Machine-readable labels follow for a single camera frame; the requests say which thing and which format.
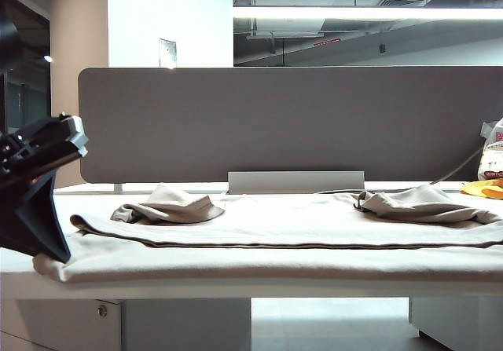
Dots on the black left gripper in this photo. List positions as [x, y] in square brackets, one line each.
[43, 147]

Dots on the beige T-shirt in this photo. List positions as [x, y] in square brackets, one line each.
[255, 257]

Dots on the round silver drawer lock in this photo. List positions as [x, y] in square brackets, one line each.
[102, 310]

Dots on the dark glass door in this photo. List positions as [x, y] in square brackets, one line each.
[29, 92]

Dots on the grey fabric desk divider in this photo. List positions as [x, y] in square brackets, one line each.
[275, 123]

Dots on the red ceiling sign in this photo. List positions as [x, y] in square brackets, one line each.
[327, 42]

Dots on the long ceiling light strip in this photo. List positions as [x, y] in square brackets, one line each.
[353, 13]

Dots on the white side cabinet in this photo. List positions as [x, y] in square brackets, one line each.
[463, 323]

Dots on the yellow cloth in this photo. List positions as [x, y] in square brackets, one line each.
[481, 190]

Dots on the printed plastic snack bag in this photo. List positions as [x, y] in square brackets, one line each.
[493, 162]

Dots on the white divider bracket foot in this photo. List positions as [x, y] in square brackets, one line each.
[118, 188]

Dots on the silver wall plate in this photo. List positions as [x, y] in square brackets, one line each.
[167, 53]

